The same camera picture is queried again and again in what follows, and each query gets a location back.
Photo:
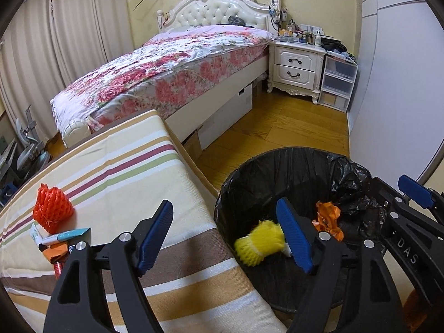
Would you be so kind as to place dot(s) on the beige curtains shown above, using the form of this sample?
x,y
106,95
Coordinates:
x,y
49,44

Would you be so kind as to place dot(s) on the grey desk chair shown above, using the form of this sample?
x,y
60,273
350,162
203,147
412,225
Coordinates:
x,y
34,157

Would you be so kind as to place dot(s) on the white two-drawer nightstand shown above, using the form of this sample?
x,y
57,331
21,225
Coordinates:
x,y
296,69

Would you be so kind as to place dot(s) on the orange plastic snack bag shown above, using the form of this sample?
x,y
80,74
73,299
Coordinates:
x,y
327,219

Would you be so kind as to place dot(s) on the white underbed storage box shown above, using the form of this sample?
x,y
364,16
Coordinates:
x,y
225,117

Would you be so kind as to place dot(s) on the orange paper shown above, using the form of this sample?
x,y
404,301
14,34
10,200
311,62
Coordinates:
x,y
56,252

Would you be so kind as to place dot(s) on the floral quilt bed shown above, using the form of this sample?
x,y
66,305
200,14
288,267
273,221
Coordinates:
x,y
166,73

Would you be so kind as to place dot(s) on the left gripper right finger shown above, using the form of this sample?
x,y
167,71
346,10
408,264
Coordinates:
x,y
371,302

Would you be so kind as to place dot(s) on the white tufted headboard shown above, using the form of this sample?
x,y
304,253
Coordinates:
x,y
215,12

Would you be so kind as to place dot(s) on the red foam fruit net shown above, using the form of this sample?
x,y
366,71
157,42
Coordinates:
x,y
52,208

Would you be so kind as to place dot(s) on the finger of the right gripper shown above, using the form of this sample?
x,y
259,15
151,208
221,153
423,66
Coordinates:
x,y
426,198
414,240

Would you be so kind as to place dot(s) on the small white ointment tube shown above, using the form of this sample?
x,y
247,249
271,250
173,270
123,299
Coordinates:
x,y
35,234

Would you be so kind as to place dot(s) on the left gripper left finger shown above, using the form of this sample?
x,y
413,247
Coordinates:
x,y
78,302

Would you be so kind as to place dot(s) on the clear plastic drawer unit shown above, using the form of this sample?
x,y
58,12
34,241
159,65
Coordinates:
x,y
338,80

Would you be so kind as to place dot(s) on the striped bed cover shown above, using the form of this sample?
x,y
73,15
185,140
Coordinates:
x,y
114,180

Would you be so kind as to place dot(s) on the red mesh roll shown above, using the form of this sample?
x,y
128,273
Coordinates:
x,y
58,267

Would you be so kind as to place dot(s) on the yellow foam fruit net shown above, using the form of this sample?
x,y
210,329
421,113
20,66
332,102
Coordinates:
x,y
265,239

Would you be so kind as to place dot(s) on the black lined trash bin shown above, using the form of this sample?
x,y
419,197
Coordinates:
x,y
304,176

